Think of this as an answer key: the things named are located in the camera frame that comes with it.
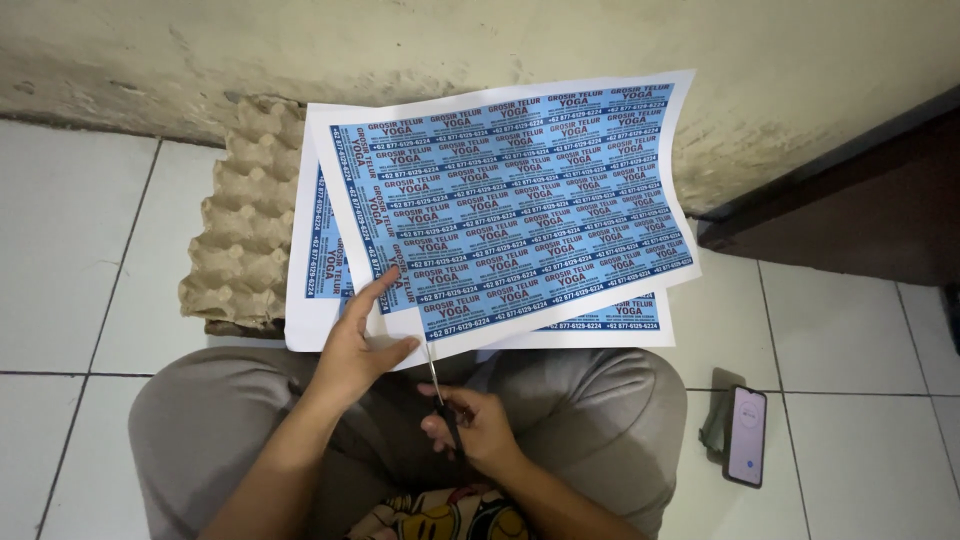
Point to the person's right hand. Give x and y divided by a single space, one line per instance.
480 431

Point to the person's left hand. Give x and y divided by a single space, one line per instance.
352 352

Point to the blue printed label sheet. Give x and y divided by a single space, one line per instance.
319 277
517 210

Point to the cartoon print shirt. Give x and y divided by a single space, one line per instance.
442 517

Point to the person's grey trousers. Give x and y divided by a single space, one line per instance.
585 427

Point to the cardboard egg tray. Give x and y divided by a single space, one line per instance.
244 225

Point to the smartphone with lit screen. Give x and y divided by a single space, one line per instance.
745 436

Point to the dark wooden door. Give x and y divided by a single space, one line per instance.
847 202

